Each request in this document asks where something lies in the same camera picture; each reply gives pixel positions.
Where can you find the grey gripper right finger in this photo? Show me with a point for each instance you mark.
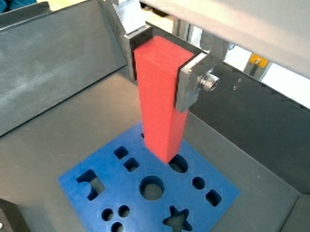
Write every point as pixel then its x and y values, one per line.
pixel 195 77

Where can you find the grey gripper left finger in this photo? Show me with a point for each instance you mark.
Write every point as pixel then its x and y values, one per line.
pixel 134 39

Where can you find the red rectangular block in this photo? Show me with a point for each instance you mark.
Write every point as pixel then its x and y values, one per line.
pixel 158 59

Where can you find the blue shape sorter board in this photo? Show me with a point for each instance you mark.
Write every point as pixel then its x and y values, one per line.
pixel 124 191

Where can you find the black block corner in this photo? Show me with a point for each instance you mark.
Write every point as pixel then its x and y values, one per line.
pixel 11 219

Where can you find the aluminium frame with yellow tag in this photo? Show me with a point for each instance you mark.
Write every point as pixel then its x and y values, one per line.
pixel 257 66

